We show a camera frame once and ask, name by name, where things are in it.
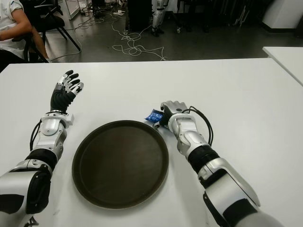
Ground silver humanoid robot legs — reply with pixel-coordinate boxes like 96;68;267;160
151;0;169;37

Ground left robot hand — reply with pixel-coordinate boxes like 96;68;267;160
50;70;85;113

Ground seated person white shirt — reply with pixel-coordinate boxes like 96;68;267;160
0;0;49;63

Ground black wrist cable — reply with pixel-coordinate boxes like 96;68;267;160
182;106;214;145
29;119;45;152

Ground black cabinet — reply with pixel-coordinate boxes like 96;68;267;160
127;0;154;33

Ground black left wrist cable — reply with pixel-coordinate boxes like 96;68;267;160
29;119;45;152

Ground white board frame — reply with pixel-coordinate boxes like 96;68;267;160
66;0;81;21

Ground round brown tray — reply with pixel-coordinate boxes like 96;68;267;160
71;120;169;209

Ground white floor cable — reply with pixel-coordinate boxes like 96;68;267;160
111;14;168;61

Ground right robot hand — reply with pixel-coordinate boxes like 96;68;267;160
153;101;190;130

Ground black chair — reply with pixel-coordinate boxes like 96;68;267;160
11;0;81;62

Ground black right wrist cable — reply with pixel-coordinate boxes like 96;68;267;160
182;106;214;145

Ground white cabinet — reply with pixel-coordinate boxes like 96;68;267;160
261;0;303;30

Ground blue Oreo packet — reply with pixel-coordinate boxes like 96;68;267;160
143;108;164;123

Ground white side table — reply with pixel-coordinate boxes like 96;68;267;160
262;46;303;86

